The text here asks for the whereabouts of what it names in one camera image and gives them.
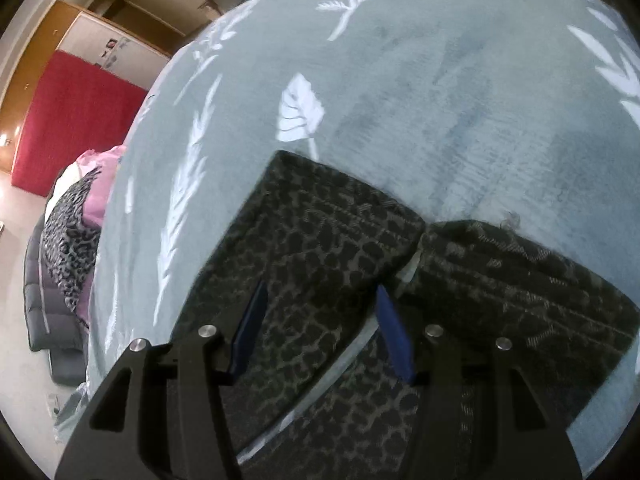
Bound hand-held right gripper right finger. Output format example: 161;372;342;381
375;284;583;480

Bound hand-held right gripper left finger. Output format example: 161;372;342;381
54;280;268;480

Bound dark leopard print pants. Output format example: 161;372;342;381
170;149;640;480

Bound grey sofa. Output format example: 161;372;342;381
24;200;91;386

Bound grey leaf print bed cover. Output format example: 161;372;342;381
52;0;640;476

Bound wooden wardrobe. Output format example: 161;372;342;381
0;0;173;173

